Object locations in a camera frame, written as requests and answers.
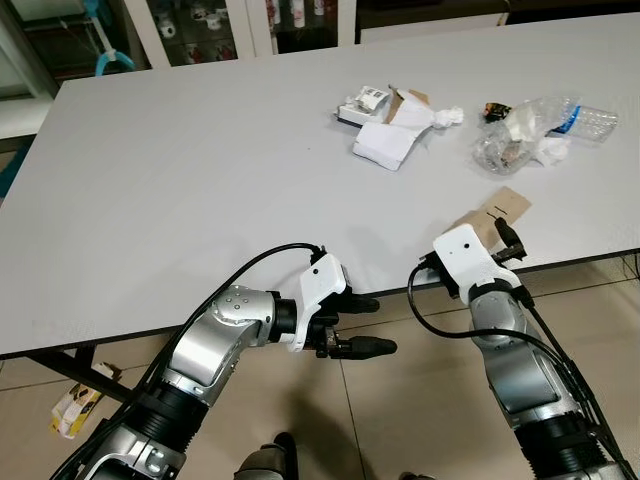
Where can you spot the grey robot right foot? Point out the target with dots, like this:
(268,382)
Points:
(415,477)

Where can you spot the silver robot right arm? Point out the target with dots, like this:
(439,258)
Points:
(520,380)

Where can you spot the teal plastic hanger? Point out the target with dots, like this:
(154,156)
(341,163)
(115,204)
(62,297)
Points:
(115,62)

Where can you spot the crumpled white tissue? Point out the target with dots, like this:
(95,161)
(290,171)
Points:
(447,116)
(553,152)

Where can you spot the clear bottle with blue label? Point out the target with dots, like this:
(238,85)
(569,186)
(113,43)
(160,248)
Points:
(595,122)

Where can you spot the clear plastic bag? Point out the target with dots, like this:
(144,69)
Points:
(500,150)

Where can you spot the brown cardboard piece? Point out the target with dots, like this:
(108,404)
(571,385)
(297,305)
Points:
(510,205)

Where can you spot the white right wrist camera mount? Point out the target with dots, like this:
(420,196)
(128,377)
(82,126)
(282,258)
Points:
(465,255)

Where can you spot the white torn cardboard packaging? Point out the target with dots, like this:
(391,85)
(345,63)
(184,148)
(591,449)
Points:
(385,145)

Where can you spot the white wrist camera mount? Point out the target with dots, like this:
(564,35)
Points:
(320,285)
(465,255)

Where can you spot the grey robot foot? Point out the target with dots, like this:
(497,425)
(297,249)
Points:
(415,477)
(265,458)

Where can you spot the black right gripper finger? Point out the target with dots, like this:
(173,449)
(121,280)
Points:
(506,230)

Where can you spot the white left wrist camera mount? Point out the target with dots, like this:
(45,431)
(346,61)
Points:
(320,285)

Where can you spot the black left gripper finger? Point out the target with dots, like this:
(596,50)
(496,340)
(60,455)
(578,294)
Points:
(360,303)
(365,348)

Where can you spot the yellow white snack packet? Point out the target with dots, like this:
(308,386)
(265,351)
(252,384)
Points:
(80,412)

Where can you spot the grey robot left foot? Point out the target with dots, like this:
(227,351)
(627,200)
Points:
(265,458)

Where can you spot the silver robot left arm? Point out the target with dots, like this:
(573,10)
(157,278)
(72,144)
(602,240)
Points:
(215,340)

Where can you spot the small white labelled box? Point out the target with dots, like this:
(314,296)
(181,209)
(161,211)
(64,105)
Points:
(362,105)

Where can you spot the white glass door cabinet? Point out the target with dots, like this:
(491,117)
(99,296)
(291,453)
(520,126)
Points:
(255,25)

